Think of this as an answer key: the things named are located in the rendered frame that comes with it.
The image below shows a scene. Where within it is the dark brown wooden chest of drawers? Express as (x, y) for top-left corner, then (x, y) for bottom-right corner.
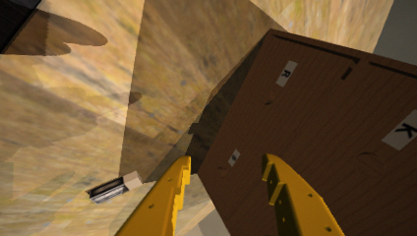
(197, 29), (417, 236)

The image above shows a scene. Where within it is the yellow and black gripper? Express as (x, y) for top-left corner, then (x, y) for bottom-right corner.
(114, 153), (344, 236)

